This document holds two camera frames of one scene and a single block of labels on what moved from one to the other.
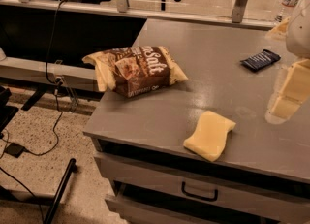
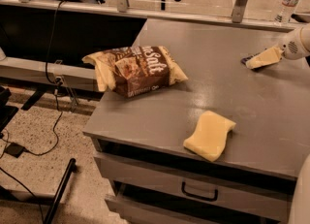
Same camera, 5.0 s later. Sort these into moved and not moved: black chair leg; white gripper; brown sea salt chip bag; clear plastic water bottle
Moved: white gripper
Not moved: clear plastic water bottle; black chair leg; brown sea salt chip bag
